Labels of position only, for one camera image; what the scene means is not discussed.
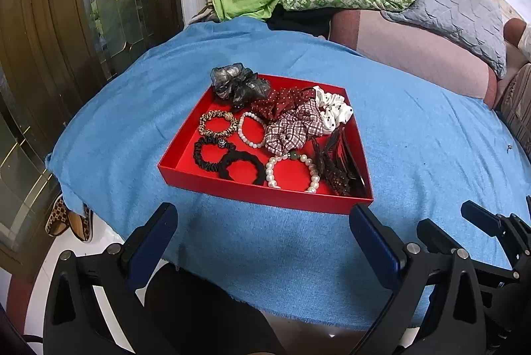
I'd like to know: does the patterned slipper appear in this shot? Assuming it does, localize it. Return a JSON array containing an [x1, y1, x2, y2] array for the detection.
[[68, 203, 94, 243], [45, 195, 74, 237]]

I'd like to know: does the white polka dot scrunchie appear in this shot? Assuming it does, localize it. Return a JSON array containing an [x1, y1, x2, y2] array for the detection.
[[311, 85, 354, 133]]

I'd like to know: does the pearl bracelet with green bead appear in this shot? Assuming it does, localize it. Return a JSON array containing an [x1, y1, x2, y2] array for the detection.
[[265, 149, 321, 194]]

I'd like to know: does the wooden glass door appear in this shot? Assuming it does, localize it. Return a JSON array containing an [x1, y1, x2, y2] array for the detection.
[[0, 0, 185, 281]]

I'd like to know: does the black hair tie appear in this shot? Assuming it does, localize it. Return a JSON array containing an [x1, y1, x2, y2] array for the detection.
[[218, 151, 268, 186]]

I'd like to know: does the black ruffled scrunchie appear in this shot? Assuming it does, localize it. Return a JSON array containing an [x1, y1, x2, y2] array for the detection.
[[193, 135, 237, 175]]

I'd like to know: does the grey quilted pillow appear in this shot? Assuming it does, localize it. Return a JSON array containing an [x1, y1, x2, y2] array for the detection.
[[382, 0, 509, 79]]

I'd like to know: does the black hair clip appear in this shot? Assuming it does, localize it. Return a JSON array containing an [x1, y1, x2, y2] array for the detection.
[[338, 129, 369, 199]]

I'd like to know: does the plain pearl bracelet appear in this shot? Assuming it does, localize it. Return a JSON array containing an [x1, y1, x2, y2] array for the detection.
[[237, 111, 268, 149]]

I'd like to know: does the striped floral cushion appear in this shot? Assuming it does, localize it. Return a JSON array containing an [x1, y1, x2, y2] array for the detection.
[[495, 62, 531, 156]]

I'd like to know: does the grey organza scrunchie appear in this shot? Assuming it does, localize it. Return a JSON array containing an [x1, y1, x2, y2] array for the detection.
[[209, 62, 272, 111]]

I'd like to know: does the blue blanket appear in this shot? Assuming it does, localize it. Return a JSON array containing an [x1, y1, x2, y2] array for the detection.
[[43, 17, 531, 326]]

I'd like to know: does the brown hair claw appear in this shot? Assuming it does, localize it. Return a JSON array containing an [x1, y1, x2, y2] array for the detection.
[[310, 129, 353, 198]]

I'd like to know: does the red plaid scrunchie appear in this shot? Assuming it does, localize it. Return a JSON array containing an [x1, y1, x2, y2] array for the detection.
[[265, 100, 323, 155]]

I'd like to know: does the leopard print scrunchie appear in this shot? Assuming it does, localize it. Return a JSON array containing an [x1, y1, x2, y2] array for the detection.
[[199, 110, 238, 137]]

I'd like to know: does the pink cushion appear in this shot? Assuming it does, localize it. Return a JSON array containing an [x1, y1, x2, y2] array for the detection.
[[330, 8, 498, 109]]

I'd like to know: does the red cardboard box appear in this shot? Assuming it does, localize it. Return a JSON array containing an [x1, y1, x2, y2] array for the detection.
[[157, 73, 374, 217]]

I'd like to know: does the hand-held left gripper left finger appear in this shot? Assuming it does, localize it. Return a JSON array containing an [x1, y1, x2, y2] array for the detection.
[[43, 202, 179, 355]]

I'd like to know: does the cream pillow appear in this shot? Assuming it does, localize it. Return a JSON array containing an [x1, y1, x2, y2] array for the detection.
[[516, 25, 531, 63]]

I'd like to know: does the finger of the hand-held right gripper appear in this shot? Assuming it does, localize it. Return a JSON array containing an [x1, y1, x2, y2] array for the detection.
[[461, 201, 531, 260], [417, 218, 519, 285]]

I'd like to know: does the black cloth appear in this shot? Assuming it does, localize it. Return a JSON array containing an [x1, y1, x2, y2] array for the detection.
[[265, 6, 345, 38]]

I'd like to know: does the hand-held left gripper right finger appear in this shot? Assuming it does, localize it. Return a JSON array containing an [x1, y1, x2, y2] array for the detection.
[[348, 203, 488, 355]]

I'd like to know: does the red dotted bow scrunchie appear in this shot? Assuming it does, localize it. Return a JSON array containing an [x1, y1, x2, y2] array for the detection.
[[249, 86, 318, 121]]

